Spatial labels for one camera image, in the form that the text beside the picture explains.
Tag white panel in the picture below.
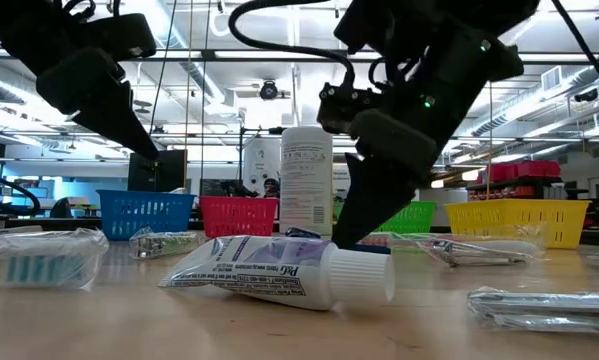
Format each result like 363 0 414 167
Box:
242 137 282 197

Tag black cable loop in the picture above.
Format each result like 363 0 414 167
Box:
0 137 41 217

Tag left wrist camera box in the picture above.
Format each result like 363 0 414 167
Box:
91 12 158 59

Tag yellow plastic basket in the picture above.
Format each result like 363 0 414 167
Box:
445 198 593 250

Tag nail clipper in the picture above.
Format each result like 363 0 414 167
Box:
128 225 205 261
418 234 543 268

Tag white wipes canister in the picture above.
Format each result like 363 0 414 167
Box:
279 126 334 237

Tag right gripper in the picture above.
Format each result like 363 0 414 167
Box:
341 19 525 250

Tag dark storage shelf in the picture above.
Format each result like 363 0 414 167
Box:
466 177 590 201

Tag black monitor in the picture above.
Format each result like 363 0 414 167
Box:
127 148 188 194

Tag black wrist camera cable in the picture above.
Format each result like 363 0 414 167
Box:
227 0 356 87

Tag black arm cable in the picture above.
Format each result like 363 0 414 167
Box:
551 0 599 101

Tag red plastic basket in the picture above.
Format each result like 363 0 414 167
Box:
198 196 280 239

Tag black beam with light strips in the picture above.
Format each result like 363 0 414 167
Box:
0 48 599 64

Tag blue toothbrush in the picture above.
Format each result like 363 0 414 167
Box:
0 227 110 291

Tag dark office chair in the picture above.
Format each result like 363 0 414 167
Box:
50 197 74 220

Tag black overhead camera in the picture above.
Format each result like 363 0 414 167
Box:
259 79 279 101

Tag red storage bins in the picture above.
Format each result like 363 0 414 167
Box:
488 159 563 184

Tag blue plastic basket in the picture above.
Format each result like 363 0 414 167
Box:
96 189 196 242

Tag white purple toothpaste tube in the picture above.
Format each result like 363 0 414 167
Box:
157 234 396 312

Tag black hanging cable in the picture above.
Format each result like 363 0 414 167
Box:
148 0 179 136

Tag green plastic basket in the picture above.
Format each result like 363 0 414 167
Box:
333 199 438 236

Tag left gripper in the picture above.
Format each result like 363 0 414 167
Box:
0 0 160 161

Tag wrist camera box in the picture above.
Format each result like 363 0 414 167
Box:
317 82 383 136
91 12 158 59

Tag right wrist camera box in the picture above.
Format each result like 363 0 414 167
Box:
317 82 383 136

